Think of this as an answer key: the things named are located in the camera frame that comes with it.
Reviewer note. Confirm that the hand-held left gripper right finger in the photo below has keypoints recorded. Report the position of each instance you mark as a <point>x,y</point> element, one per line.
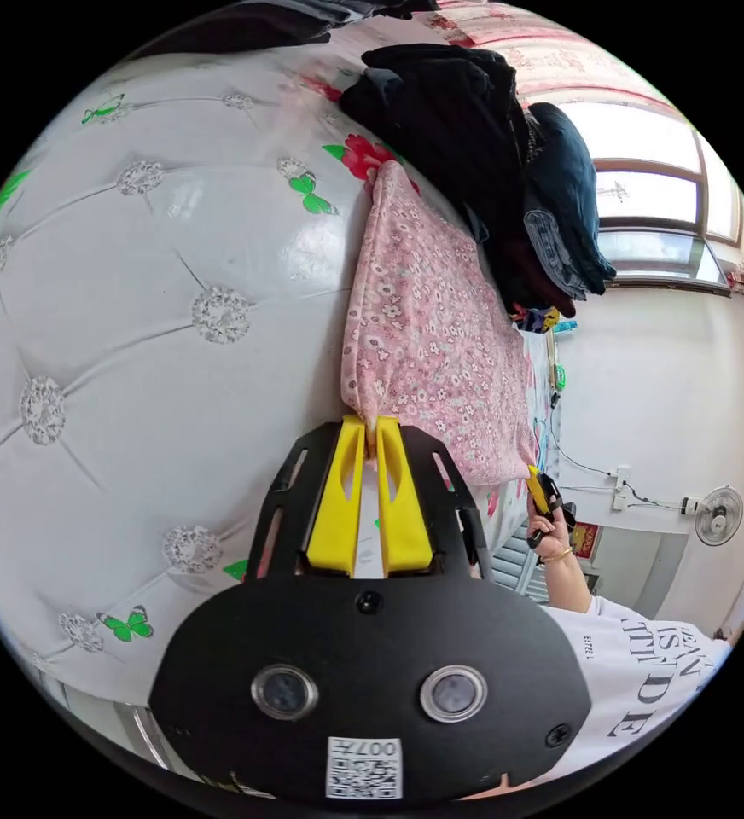
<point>404,518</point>

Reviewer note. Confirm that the pink floral long sleeve shirt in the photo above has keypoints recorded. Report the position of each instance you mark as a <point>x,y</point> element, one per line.
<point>429,333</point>

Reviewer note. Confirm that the bed with floral printed sheet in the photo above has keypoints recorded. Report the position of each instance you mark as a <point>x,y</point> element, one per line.
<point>543,377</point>

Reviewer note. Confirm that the window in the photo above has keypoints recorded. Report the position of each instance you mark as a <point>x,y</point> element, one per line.
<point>653,198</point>

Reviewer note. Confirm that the white tufted headboard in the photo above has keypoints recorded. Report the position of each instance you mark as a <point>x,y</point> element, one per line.
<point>154,358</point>

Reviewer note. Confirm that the white wall fan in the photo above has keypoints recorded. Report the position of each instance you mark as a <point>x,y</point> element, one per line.
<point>717,515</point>

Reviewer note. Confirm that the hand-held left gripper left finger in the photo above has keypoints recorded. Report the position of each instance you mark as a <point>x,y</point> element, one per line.
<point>333,512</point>

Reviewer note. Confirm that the person's right hand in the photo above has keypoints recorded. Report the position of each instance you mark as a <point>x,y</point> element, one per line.
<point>554,537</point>

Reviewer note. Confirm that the person's body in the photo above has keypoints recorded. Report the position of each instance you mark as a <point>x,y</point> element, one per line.
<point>634,691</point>

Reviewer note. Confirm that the person's right forearm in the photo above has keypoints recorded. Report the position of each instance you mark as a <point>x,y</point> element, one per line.
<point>567,582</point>

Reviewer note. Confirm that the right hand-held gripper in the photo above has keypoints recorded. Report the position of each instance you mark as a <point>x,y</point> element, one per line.
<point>557,505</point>

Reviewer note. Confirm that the pile of clothes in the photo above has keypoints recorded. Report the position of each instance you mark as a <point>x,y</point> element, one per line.
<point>474,160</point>

